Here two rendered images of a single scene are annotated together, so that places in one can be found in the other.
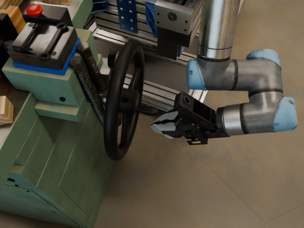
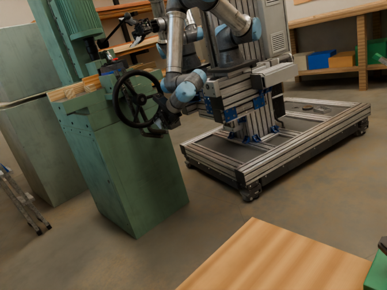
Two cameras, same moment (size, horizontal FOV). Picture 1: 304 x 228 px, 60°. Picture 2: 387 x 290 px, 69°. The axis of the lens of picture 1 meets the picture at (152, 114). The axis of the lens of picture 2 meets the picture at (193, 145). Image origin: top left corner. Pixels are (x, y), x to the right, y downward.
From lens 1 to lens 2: 1.21 m
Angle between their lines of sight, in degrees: 48
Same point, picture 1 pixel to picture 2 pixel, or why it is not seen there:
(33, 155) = (97, 114)
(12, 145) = (87, 99)
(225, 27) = (170, 56)
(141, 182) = (188, 223)
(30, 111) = (101, 94)
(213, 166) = not seen: hidden behind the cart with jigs
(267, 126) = (174, 95)
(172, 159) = (220, 216)
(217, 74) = (169, 79)
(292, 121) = (179, 88)
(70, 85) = (110, 78)
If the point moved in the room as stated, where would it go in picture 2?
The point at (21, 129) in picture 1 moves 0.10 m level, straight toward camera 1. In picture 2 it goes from (94, 97) to (90, 100)
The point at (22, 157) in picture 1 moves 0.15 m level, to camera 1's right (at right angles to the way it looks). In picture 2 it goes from (90, 109) to (107, 107)
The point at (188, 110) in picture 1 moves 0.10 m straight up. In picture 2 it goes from (155, 98) to (149, 76)
